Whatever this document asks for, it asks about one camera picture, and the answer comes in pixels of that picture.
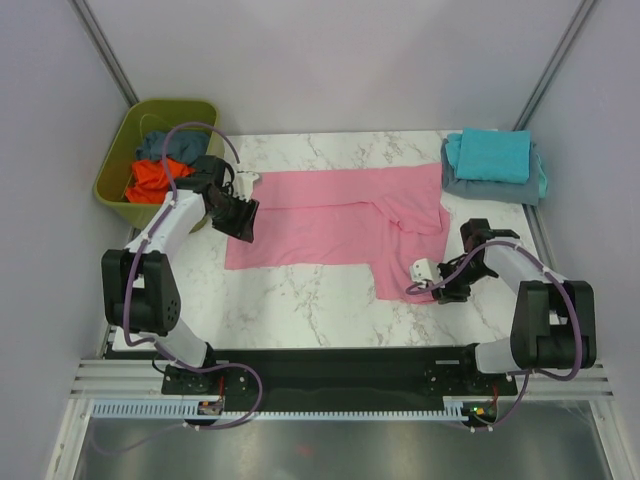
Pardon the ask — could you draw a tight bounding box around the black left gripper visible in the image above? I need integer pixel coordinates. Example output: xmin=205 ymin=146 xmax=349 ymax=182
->
xmin=207 ymin=190 xmax=259 ymax=245

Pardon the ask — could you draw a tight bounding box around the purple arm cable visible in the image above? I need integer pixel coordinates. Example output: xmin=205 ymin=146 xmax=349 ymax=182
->
xmin=92 ymin=121 xmax=264 ymax=456
xmin=404 ymin=240 xmax=585 ymax=434

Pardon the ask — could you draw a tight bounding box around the olive green plastic bin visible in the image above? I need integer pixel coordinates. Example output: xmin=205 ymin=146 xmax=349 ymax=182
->
xmin=93 ymin=98 xmax=219 ymax=230

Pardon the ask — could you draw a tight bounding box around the pink t shirt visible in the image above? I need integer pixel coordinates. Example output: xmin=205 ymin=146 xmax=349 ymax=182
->
xmin=225 ymin=163 xmax=450 ymax=304

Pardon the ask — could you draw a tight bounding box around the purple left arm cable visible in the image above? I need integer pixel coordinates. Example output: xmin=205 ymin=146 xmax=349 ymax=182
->
xmin=92 ymin=121 xmax=264 ymax=456

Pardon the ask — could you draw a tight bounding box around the orange t shirt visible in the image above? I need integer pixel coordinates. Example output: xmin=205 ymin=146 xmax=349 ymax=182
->
xmin=125 ymin=159 xmax=170 ymax=205

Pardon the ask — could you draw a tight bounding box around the folded grey blue t shirt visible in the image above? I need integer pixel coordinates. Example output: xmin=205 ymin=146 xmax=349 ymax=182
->
xmin=440 ymin=139 xmax=548 ymax=206

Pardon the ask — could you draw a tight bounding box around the dark teal t shirt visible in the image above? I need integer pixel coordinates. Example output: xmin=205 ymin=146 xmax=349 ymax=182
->
xmin=135 ymin=130 xmax=210 ymax=166

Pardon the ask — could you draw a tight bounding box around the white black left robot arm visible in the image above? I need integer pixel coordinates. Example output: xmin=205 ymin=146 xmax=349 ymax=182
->
xmin=101 ymin=155 xmax=260 ymax=393

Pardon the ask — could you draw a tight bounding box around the white slotted cable duct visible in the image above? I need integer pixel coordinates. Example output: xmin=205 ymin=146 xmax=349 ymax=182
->
xmin=92 ymin=397 xmax=468 ymax=422

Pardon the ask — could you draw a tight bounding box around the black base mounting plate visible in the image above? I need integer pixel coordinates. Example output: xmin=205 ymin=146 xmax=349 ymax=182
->
xmin=161 ymin=347 xmax=517 ymax=415

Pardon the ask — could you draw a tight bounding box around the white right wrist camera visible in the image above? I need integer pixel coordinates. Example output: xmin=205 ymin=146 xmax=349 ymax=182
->
xmin=409 ymin=258 xmax=441 ymax=284

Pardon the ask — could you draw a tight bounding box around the left aluminium corner post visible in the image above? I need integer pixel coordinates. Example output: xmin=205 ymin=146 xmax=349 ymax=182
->
xmin=69 ymin=0 xmax=139 ymax=107

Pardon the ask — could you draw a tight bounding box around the right aluminium corner post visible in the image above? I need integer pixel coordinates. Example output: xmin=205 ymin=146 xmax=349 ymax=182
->
xmin=512 ymin=0 xmax=600 ymax=131

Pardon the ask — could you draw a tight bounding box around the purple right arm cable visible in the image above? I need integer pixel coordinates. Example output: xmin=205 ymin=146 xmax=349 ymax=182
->
xmin=404 ymin=240 xmax=585 ymax=434

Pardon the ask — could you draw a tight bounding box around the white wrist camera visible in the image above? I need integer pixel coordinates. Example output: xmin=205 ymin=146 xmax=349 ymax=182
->
xmin=232 ymin=171 xmax=261 ymax=201
xmin=409 ymin=258 xmax=441 ymax=284

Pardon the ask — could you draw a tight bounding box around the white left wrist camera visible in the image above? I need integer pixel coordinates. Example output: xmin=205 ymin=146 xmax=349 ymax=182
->
xmin=232 ymin=171 xmax=261 ymax=201

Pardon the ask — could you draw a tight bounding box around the aluminium corner post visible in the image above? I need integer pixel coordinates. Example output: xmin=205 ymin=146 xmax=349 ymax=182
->
xmin=69 ymin=0 xmax=139 ymax=107
xmin=512 ymin=0 xmax=600 ymax=131

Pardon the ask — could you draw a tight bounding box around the folded turquoise t shirt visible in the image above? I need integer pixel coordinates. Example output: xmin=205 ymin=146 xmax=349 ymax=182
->
xmin=445 ymin=128 xmax=531 ymax=185

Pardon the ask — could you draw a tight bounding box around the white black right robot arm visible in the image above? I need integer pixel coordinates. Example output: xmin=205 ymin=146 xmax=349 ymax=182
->
xmin=433 ymin=219 xmax=597 ymax=394

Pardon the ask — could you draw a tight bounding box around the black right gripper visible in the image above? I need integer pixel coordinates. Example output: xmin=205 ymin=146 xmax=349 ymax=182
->
xmin=429 ymin=257 xmax=493 ymax=306

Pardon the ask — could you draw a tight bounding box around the aluminium front rail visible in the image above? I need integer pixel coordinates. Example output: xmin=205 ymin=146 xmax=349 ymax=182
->
xmin=70 ymin=359 xmax=614 ymax=401

